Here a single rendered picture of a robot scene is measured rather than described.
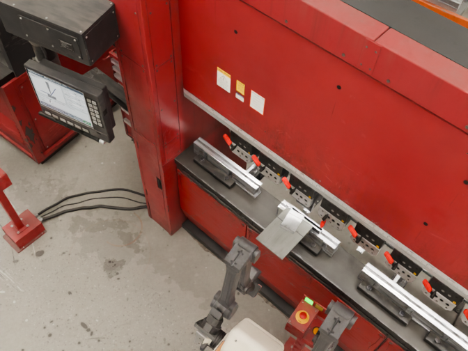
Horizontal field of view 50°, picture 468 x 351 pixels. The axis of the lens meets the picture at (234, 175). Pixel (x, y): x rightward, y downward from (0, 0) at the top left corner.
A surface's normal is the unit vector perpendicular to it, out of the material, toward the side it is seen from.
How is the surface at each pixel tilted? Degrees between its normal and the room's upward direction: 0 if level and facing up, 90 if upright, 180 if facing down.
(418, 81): 90
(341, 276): 0
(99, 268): 0
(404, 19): 0
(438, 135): 90
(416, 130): 90
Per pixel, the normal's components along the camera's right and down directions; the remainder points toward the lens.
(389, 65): -0.67, 0.59
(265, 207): 0.04, -0.57
